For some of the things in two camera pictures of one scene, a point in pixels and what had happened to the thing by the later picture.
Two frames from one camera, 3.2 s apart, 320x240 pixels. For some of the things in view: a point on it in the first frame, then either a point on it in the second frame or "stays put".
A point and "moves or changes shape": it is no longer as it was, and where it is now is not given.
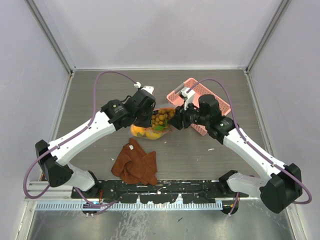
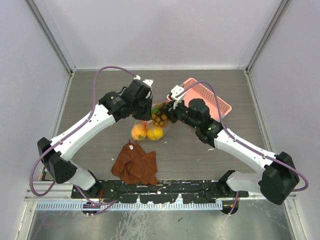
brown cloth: [134, 166] stays put
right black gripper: [181, 115] → [171, 112]
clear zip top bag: [161, 113] stays put
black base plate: [166, 191] stays put
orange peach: [137, 131] moves or changes shape
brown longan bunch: [160, 118] moves or changes shape
